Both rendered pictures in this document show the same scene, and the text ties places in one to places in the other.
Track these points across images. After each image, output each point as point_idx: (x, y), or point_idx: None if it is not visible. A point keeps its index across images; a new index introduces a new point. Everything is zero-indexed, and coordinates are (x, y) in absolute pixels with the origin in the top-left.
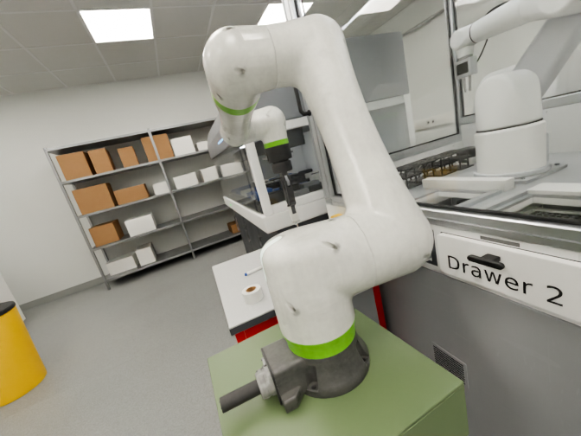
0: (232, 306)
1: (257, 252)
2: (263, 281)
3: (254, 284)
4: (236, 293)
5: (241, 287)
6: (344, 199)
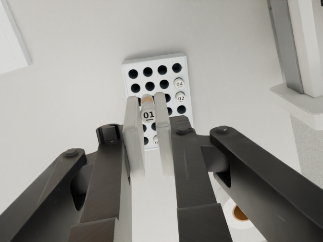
0: (242, 234)
1: None
2: (165, 184)
3: (167, 202)
4: None
5: (168, 229)
6: None
